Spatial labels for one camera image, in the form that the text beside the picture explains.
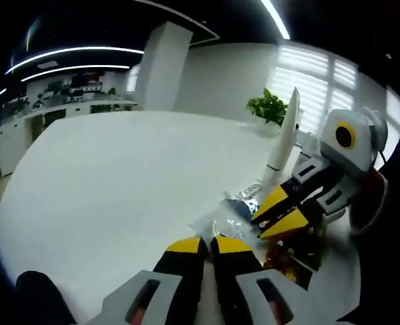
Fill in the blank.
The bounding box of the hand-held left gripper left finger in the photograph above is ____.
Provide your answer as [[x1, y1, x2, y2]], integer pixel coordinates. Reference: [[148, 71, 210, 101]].
[[86, 236, 210, 325]]

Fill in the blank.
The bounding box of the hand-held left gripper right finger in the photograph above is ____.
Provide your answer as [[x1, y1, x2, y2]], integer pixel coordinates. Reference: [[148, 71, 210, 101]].
[[209, 235, 317, 325]]

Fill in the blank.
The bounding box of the blue printed skincare sachet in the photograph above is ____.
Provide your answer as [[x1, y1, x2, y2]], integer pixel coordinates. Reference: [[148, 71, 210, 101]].
[[188, 198, 260, 247]]

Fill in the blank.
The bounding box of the gold skincare sachet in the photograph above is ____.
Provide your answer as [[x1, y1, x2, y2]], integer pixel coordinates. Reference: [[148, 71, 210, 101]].
[[262, 236, 322, 293]]

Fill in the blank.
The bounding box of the potted green plant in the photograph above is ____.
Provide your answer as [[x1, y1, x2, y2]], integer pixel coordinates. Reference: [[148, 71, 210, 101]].
[[245, 87, 289, 128]]

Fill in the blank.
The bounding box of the window with white blinds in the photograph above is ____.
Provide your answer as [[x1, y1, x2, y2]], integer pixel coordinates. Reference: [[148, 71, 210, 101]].
[[273, 45, 360, 135]]

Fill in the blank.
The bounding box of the black cap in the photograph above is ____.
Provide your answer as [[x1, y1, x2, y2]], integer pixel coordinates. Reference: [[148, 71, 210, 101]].
[[15, 269, 78, 325]]

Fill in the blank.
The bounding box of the long ceiling light strip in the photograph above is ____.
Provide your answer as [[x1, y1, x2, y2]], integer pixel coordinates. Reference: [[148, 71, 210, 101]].
[[259, 0, 292, 41]]

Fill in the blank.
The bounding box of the background ceiling light strip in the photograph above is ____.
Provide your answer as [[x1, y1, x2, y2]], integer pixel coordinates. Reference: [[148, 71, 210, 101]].
[[5, 46, 146, 76], [20, 64, 132, 83]]

